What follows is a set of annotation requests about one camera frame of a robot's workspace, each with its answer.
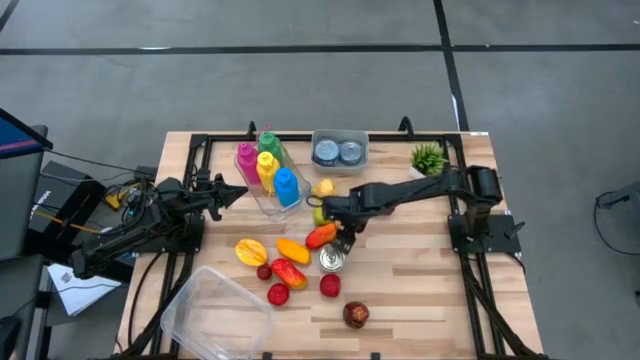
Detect pink squeeze bottle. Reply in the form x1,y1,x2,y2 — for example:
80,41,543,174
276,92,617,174
236,142,262,185

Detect yellow-orange toy mango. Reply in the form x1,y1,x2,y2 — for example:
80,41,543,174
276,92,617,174
275,237,312,266

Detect green toy apple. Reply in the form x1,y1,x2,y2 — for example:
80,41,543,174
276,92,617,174
312,205,334,227

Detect clear plastic tub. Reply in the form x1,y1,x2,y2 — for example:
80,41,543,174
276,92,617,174
159,264,276,360

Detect blue squeeze bottle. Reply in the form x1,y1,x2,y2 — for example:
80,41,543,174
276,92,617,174
273,167,301,208

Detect dark red toy pomegranate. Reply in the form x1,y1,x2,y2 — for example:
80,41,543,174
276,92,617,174
342,300,371,330

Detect grey plastic bin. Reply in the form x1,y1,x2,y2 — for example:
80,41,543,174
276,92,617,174
310,128,370,177

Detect grey cabinet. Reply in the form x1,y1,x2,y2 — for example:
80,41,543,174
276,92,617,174
0,124,50,262

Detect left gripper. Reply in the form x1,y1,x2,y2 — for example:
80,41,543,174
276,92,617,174
192,169,250,222

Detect green squeeze bottle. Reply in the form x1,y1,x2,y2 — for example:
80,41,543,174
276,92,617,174
257,131,286,167

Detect blue screen monitor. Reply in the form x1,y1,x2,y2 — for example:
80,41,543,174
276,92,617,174
0,107,54,160

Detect black box with white lettering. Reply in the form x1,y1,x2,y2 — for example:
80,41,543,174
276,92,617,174
28,174,69,234

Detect black metal table frame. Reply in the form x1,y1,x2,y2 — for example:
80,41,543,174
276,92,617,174
119,116,546,360

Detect white paper sheets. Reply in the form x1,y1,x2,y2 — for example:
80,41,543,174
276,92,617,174
47,262,124,317

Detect red-orange toy mango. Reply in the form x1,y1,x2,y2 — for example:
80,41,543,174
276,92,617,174
305,222,340,251

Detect red and yellow toy mango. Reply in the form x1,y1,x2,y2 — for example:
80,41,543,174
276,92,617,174
271,257,309,291

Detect clear rectangular tray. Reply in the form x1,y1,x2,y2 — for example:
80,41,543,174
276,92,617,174
233,141,313,218

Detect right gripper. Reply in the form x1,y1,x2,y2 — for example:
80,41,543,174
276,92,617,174
319,192,371,255

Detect red toy fruit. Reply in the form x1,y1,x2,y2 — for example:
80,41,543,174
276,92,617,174
319,273,342,299
266,282,291,307

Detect yellow toy fruit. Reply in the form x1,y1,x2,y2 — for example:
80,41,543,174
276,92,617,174
310,178,338,200

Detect green plant in white pot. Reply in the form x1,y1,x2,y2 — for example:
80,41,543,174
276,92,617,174
409,142,449,181

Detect yellow squeeze bottle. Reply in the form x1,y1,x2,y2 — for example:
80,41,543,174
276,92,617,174
255,151,282,197

